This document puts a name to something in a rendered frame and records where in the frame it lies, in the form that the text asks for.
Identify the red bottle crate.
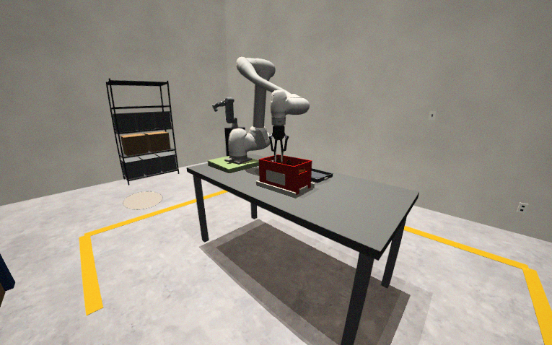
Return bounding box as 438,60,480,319
259,156,312,194

